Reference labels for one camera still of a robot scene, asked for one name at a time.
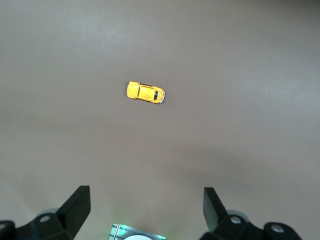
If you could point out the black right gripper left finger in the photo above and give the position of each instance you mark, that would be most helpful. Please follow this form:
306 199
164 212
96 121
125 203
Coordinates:
65 220

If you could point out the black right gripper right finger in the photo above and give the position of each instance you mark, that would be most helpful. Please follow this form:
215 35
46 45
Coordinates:
220 225

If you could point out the yellow beetle toy car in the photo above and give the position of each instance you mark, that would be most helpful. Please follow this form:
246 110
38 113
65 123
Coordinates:
145 92

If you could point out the brown table cover sheet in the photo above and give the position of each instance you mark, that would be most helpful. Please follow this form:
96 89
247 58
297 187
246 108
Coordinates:
225 75

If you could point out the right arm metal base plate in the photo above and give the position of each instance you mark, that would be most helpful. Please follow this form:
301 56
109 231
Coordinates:
117 231

